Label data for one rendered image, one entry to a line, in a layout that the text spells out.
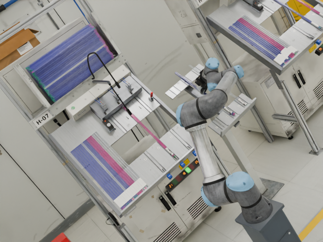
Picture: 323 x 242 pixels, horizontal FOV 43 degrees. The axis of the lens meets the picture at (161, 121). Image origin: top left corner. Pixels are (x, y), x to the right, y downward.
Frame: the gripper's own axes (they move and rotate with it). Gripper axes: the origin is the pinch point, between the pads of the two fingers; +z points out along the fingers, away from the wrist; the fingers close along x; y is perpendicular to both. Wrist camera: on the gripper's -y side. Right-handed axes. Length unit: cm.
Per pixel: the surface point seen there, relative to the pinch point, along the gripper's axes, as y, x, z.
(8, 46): 116, 67, 10
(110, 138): 22, 62, 13
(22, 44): 113, 59, 11
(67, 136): 43, 80, 17
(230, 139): -32.2, 1.2, 22.6
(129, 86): 37.4, 31.5, 2.7
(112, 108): 35, 49, 8
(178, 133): -6.9, 30.6, 7.0
